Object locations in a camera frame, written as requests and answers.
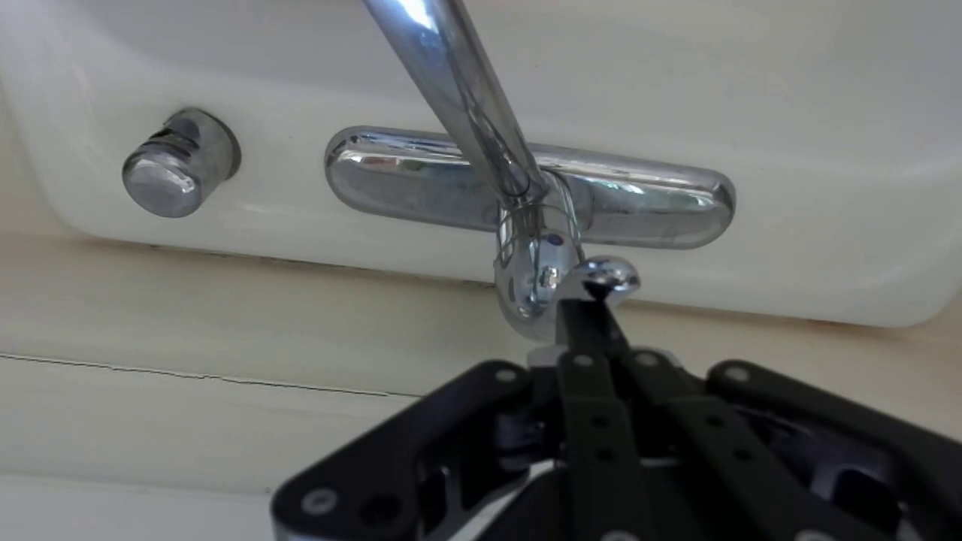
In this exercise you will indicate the white kitchen sink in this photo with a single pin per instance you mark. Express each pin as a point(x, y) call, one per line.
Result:
point(782, 109)

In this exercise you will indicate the chrome faucet body with spout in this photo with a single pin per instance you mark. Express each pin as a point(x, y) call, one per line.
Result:
point(642, 199)

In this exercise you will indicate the chrome sink sprayer knob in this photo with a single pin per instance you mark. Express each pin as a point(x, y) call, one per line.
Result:
point(175, 167)

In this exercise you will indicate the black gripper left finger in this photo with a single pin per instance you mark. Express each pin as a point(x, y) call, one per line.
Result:
point(440, 469)

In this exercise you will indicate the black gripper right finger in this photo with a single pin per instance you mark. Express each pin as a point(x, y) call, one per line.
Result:
point(802, 452)

